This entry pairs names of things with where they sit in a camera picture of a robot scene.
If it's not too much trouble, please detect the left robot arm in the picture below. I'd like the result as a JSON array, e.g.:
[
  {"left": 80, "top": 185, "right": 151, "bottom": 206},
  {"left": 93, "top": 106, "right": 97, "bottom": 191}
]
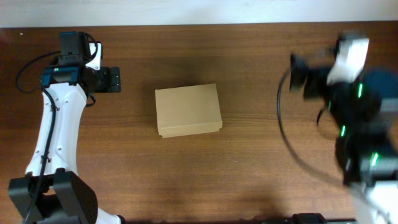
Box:
[{"left": 8, "top": 31, "right": 126, "bottom": 224}]

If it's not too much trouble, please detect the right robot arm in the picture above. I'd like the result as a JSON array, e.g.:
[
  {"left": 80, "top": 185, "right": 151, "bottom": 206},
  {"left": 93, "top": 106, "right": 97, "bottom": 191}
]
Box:
[{"left": 283, "top": 32, "right": 397, "bottom": 223}]

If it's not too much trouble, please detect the brown cardboard box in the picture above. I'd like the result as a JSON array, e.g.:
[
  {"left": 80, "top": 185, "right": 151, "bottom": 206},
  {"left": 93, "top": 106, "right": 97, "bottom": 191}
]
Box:
[{"left": 155, "top": 83, "right": 223, "bottom": 138}]

